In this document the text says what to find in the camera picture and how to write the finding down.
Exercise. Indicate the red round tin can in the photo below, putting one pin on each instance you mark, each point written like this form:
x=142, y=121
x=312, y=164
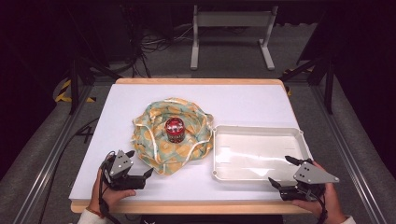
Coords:
x=175, y=129

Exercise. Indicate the black tape floor marking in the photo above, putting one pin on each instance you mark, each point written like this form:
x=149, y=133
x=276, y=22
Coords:
x=85, y=134

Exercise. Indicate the person's dark clothing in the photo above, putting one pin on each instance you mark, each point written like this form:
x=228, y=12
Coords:
x=211, y=219

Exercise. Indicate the person's left hand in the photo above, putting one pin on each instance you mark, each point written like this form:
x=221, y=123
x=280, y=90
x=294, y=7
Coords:
x=101, y=197

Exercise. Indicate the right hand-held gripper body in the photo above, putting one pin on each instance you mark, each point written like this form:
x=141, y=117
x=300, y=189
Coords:
x=311, y=175

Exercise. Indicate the yellow green patterned cloth bag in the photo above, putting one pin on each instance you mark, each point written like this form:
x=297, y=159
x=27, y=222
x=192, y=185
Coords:
x=190, y=140

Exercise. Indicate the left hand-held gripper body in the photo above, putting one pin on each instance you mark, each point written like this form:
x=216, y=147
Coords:
x=121, y=165

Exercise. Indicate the aluminium floor rail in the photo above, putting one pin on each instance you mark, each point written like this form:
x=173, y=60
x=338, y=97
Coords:
x=345, y=161
x=46, y=168

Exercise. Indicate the yellow black hazard tape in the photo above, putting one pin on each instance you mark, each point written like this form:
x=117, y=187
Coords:
x=289, y=91
x=63, y=90

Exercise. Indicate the person's right hand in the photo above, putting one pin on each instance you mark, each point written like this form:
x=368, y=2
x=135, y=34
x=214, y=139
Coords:
x=330, y=203

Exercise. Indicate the white metal stand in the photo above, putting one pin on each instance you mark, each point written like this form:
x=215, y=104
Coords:
x=233, y=18

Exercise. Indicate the black tripod stand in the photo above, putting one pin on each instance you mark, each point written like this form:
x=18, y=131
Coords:
x=74, y=77
x=328, y=84

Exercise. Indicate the white plastic tray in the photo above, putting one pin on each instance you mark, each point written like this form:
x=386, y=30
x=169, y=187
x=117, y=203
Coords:
x=249, y=152

